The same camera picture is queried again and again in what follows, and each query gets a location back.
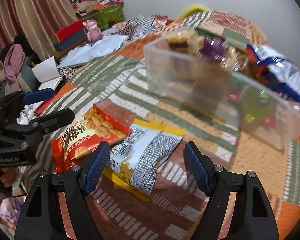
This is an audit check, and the yellow white snack bag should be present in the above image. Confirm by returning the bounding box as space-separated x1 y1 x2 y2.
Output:
103 119 185 203

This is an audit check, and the green jelly cup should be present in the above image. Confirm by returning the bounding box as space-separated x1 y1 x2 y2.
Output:
242 87 276 124

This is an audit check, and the clear plastic storage bin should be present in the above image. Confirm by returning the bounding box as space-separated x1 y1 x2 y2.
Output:
143 28 300 150

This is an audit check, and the blue white snack bag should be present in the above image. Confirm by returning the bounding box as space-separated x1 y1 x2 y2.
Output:
246 44 300 103

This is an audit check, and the cracker pack clear wrap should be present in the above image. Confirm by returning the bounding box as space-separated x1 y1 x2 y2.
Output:
165 30 205 55

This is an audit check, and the brown snacks green-sealed bag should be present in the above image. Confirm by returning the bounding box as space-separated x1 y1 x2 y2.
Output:
230 54 259 80

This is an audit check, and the purple coconut roll pack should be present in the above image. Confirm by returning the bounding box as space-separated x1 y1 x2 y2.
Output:
199 37 229 63

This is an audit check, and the operator left hand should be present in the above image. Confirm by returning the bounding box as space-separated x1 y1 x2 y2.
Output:
0 167 18 187

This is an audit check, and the pink garment on chair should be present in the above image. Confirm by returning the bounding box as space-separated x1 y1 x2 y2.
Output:
4 44 25 90

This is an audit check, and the red gift box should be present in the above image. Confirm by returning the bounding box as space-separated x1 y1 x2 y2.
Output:
51 20 84 43

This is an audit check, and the red cracker snack bag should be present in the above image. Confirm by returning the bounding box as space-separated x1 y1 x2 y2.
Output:
51 105 132 173

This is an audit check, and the patchwork striped blanket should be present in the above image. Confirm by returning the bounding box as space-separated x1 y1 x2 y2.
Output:
45 11 300 239

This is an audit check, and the pink plush toy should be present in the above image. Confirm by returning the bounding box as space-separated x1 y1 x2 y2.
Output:
83 20 102 43

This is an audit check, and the white pillow cloth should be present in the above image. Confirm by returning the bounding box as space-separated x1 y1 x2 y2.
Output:
57 34 128 69

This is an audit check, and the striped pink curtain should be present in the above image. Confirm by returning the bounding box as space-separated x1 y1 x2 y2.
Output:
0 0 79 95

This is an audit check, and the green storage box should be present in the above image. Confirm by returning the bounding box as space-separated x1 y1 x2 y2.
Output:
88 3 125 30

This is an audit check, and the checkered patterned sheet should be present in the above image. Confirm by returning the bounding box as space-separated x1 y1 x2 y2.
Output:
110 14 169 41

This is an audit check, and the yellow pool noodle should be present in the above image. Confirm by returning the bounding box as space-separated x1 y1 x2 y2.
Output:
178 4 210 20

